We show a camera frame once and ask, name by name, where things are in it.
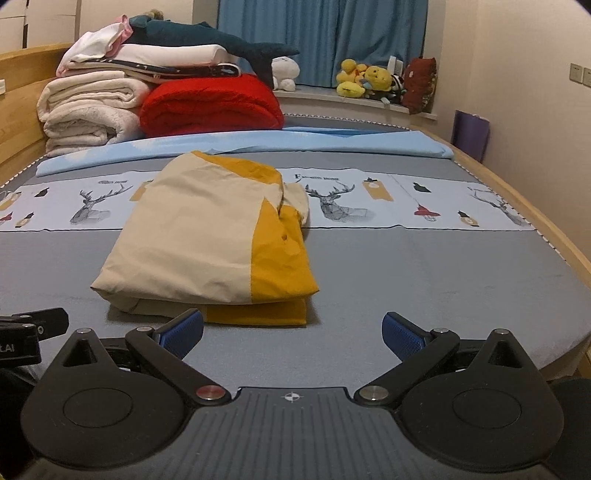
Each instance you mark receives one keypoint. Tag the white plush toy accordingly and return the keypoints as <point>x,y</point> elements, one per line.
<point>285,72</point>

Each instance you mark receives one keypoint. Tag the white folded pillow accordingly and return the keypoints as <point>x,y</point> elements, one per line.
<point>178,57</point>

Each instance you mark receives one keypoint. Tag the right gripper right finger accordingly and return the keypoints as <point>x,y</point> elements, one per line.
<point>440,367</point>

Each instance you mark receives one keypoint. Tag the red folded blanket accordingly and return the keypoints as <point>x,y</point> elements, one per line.
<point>210,105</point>

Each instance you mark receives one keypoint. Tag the grey printed bed sheet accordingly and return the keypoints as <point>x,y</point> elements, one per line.
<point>468,282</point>

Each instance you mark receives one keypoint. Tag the yellow plush toys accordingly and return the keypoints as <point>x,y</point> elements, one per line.
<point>360,81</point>

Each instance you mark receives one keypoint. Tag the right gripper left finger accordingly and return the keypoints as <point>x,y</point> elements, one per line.
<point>144,368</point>

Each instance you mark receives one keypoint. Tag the beige and yellow jacket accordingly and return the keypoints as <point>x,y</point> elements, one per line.
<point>220,234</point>

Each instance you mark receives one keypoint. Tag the dark red cushion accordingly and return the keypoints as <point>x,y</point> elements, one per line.
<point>420,81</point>

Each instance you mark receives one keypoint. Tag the light blue blanket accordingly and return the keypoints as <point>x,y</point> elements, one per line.
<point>406,143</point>

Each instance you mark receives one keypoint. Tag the wooden bed frame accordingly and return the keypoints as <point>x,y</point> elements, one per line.
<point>28,70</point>

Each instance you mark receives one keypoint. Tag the pink and white clothes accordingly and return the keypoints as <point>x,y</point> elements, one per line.
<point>93,45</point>

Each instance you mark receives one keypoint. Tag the blue curtain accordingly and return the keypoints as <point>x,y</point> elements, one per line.
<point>327,32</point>

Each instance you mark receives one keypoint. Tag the dark teal shark plush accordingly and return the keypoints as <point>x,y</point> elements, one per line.
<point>164,33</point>

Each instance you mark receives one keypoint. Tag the cream fleece blanket stack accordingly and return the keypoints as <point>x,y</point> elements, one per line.
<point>90,110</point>

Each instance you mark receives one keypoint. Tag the wall switch plate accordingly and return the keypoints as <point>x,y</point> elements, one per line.
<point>576,73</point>

